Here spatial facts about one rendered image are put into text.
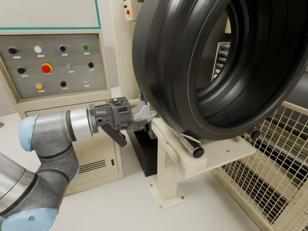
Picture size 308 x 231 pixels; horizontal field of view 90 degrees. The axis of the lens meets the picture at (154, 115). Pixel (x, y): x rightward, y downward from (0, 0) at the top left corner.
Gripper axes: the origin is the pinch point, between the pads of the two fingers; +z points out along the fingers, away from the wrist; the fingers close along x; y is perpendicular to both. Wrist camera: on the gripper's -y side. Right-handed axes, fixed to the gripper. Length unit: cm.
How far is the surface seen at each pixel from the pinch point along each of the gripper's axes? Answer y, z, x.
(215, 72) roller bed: 0, 59, 37
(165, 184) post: -80, 20, 25
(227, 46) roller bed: 16, 59, 32
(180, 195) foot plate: -101, 35, 24
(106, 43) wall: -6, 22, 319
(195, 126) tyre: 1.2, 8.3, -12.3
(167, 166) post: -61, 21, 25
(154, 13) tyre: 29.4, -0.8, -2.3
